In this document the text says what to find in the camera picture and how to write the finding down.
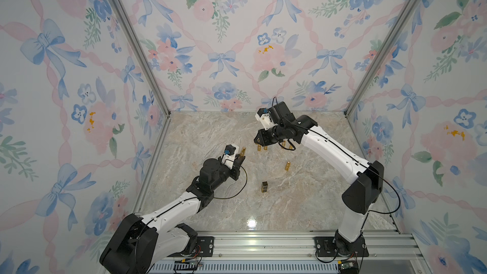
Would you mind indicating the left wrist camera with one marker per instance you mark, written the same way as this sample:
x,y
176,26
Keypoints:
x,y
229,155

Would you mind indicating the square gold lipstick box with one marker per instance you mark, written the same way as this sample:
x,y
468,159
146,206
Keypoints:
x,y
264,186

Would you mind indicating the aluminium front rail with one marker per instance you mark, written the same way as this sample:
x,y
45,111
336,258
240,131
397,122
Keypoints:
x,y
294,252

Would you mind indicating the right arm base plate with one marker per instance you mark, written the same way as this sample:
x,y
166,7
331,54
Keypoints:
x,y
340,248

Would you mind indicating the left aluminium corner post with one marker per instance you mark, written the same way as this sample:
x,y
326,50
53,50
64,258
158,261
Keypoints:
x,y
134,43

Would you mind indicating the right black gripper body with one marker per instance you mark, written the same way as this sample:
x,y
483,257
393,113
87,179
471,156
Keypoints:
x,y
270,136

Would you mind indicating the aluminium corner post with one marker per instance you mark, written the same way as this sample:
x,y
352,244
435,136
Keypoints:
x,y
134,43
395,31

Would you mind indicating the right aluminium corner post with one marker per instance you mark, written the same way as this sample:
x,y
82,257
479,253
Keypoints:
x,y
395,31

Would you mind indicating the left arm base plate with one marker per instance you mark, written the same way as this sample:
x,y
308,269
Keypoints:
x,y
201,247

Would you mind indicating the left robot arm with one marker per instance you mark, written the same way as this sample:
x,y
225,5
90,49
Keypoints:
x,y
141,241

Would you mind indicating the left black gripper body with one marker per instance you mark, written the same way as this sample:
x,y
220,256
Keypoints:
x,y
233,174

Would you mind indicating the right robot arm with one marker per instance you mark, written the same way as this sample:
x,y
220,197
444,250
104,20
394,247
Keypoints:
x,y
365,178

